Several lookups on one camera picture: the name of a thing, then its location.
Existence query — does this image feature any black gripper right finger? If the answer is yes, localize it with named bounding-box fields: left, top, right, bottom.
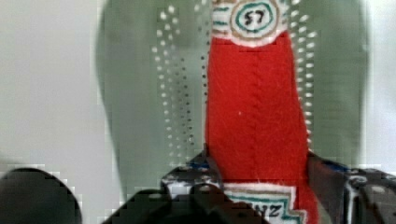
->
left=307, top=152, right=396, bottom=224

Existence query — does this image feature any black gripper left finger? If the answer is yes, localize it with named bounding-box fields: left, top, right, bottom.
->
left=160, top=149, right=223, bottom=201

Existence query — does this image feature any red plush ketchup bottle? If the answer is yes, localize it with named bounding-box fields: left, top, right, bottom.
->
left=205, top=0, right=318, bottom=224

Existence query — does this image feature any black round pot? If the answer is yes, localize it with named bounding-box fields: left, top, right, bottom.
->
left=0, top=168, right=82, bottom=224

